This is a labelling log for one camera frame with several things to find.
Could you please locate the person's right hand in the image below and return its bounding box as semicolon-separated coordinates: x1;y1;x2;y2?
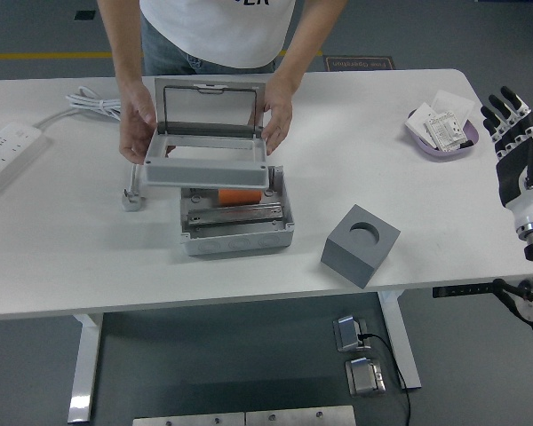
118;82;159;166

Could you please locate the person's left hand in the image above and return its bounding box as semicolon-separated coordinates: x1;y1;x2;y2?
260;75;295;156

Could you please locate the smoky transparent hinged box lid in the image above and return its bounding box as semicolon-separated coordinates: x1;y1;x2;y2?
153;77;267;138

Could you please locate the orange cylindrical battery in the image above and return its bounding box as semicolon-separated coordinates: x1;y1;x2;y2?
217;189;262;208

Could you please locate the grey electrical box base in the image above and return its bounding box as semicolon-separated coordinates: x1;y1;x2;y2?
179;164;296;258

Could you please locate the silver floor socket box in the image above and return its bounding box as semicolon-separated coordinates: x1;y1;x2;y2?
345;357;387;397
332;314;370;354

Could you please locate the dark floor sign with lettering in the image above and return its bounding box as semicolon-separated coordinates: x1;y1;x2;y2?
322;55;396;72

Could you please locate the person's torso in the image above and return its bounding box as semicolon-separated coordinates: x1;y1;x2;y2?
139;0;297;76

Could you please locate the purple shallow tray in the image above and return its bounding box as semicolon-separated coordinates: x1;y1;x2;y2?
402;108;481;162

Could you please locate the black table control panel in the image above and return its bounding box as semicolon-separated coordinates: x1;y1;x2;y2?
432;283;501;299

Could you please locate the white socket panel with print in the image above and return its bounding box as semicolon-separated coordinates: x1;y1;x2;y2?
424;111;470;153

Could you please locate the white power strip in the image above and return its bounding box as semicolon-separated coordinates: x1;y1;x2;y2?
0;122;50;208

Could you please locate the plain white square plate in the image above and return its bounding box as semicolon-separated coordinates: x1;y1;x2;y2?
429;91;476;125

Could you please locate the white plate with grey edge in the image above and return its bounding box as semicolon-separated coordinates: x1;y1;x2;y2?
404;103;439;150

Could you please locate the grey cube holder round hole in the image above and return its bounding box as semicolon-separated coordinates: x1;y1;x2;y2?
320;203;402;290

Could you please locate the white table leg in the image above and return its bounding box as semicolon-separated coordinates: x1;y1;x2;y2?
66;312;106;423
378;290;423;391

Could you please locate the grey metal floor plate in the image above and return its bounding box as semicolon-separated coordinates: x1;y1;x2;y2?
131;412;246;426
244;405;356;426

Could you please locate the white power cord with plug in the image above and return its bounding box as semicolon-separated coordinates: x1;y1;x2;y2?
35;86;147;213

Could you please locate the black floor cable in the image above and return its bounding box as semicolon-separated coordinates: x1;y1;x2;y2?
357;332;412;426

